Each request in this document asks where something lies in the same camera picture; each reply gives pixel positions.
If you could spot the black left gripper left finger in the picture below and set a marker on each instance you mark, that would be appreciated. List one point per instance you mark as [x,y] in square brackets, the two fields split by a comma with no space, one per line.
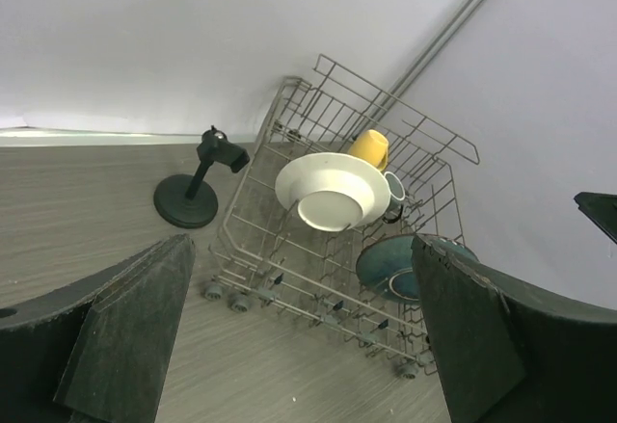
[97,349]

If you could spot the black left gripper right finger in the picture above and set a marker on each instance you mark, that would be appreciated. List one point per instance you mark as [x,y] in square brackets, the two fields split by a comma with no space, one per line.
[510,351]

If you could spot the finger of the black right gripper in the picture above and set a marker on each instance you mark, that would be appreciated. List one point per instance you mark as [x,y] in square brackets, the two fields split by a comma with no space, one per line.
[600,209]

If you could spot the black phone stand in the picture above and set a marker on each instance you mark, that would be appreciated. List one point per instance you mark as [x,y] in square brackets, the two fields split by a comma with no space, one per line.
[187,201]

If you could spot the teal ceramic plate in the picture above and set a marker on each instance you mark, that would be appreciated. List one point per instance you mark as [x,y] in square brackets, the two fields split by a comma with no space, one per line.
[385,268]

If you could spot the dark green mug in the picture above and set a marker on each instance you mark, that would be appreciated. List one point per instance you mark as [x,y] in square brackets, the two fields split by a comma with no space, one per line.
[397,199]

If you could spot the white deep plate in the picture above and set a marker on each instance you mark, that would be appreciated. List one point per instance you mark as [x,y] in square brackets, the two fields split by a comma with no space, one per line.
[333,191]

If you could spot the yellow mug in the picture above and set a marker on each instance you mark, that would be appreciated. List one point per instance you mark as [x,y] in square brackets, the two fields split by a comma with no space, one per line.
[373,147]

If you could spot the grey wire dish rack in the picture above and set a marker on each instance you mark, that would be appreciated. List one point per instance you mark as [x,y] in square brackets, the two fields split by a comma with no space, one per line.
[265,254]

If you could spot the aluminium corner frame post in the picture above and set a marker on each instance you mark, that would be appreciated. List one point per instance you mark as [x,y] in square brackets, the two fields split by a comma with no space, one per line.
[444,34]

